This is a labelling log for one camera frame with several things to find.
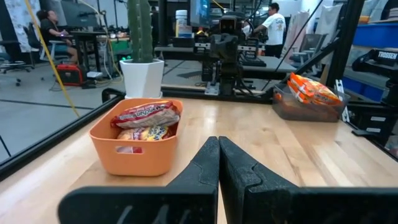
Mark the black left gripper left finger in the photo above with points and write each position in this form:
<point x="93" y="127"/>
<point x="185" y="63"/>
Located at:
<point x="155" y="205"/>

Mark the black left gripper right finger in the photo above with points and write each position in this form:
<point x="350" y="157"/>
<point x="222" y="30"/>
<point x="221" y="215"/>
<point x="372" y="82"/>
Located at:
<point x="280" y="205"/>

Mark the red Maruchan ramen pack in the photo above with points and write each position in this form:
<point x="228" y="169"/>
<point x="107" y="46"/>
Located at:
<point x="146" y="133"/>
<point x="146" y="114"/>

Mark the orange Maruchan ramen pack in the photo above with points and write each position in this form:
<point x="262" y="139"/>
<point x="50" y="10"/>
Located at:
<point x="323" y="93"/>
<point x="295" y="95"/>

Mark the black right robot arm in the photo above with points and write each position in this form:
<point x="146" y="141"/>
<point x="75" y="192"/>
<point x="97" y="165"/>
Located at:
<point x="228" y="74"/>

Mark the black keyboard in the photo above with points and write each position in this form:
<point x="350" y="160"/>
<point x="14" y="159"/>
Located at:
<point x="253" y="62"/>

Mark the black monitor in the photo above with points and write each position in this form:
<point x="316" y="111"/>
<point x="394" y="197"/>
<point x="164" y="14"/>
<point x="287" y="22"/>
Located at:
<point x="200" y="12"/>

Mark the orange plastic bin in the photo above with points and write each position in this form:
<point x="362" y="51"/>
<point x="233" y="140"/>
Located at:
<point x="136" y="161"/>

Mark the white plastic container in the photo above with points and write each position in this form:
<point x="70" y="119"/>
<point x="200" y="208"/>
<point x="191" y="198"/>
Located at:
<point x="181" y="21"/>

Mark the person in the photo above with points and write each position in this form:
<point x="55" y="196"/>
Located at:
<point x="49" y="28"/>
<point x="275" y="28"/>

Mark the grey desk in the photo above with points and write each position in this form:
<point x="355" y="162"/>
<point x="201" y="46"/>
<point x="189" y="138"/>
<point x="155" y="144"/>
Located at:
<point x="276" y="63"/>

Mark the green cactus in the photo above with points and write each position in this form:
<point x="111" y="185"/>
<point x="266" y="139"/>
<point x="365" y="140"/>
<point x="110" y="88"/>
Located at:
<point x="140" y="31"/>

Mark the grey chair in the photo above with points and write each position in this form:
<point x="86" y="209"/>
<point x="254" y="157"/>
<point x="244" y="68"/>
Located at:
<point x="311" y="43"/>

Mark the white hexagonal plant pot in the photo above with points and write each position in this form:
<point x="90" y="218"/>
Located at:
<point x="141" y="77"/>

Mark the dark translucent plastic bin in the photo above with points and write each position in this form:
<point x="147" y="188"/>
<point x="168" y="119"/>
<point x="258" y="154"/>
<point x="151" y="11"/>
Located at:
<point x="311" y="113"/>

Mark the black desk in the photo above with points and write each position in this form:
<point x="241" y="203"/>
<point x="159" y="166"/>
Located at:
<point x="87" y="33"/>

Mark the blue storage bin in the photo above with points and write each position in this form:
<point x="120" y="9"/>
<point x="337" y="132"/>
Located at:
<point x="376" y="35"/>

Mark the red portable box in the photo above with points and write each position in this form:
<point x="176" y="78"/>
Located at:
<point x="70" y="74"/>

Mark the black office chair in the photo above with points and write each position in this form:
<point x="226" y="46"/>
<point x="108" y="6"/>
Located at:
<point x="12" y="63"/>

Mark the floral patterned curtain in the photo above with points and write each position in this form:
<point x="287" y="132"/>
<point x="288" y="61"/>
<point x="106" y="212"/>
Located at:
<point x="18" y="18"/>

